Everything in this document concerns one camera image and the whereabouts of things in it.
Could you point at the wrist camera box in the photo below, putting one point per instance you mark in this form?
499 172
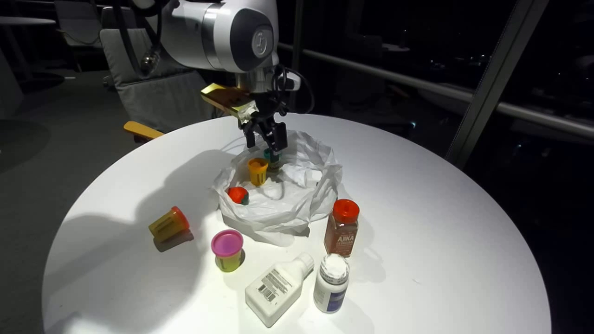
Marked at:
225 99

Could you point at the white plastic bag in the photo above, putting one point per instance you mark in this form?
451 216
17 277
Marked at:
290 205

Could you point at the yellow tub magenta lid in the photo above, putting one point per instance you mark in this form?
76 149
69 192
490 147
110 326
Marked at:
226 248

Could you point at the small white pill bottle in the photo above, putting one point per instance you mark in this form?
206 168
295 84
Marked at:
330 285

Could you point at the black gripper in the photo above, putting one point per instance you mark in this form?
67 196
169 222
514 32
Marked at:
262 118

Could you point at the yellow tub orange lid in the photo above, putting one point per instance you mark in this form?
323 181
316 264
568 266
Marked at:
258 172

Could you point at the grey armchair wooden armrests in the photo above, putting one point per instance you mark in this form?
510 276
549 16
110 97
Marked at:
149 99

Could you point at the metal window railing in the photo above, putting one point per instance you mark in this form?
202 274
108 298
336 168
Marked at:
544 118

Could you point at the tub with red lid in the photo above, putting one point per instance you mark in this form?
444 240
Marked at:
236 196

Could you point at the spice jar red lid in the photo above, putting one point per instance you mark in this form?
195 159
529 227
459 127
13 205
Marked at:
342 233

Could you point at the vertical window post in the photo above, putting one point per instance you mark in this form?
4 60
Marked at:
299 25

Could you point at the robot arm white silver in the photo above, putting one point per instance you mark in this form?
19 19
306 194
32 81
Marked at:
210 31

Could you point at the slanted grey window post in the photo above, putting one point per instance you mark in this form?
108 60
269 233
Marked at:
496 81

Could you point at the background side table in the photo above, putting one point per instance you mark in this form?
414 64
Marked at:
28 21

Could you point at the yellow tub orange-red lid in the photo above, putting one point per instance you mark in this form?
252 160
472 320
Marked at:
169 229

